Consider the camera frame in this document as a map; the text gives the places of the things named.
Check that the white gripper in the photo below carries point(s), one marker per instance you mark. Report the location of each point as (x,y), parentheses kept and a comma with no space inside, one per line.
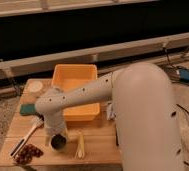
(55,124)

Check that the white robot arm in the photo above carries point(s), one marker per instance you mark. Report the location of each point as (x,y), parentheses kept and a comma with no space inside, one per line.
(146,119)

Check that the yellow plastic tray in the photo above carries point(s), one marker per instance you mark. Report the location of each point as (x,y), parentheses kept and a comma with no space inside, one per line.
(70,76)

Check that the green sponge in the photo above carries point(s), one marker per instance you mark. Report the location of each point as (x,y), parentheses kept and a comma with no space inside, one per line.
(27,109)

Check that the bunch of red grapes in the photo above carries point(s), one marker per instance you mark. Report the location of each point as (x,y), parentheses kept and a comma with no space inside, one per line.
(26,154)

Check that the cream round lidded container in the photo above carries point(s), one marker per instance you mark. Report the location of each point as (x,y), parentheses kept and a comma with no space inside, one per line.
(35,87)

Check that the small blue white packet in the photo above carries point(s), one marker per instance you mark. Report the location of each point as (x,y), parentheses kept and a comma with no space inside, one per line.
(110,113)

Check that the blue power adapter box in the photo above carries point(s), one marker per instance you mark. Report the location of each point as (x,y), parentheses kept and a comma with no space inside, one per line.
(176,74)

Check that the white handled dish brush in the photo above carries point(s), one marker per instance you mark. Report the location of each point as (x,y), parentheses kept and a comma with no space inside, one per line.
(37,123)

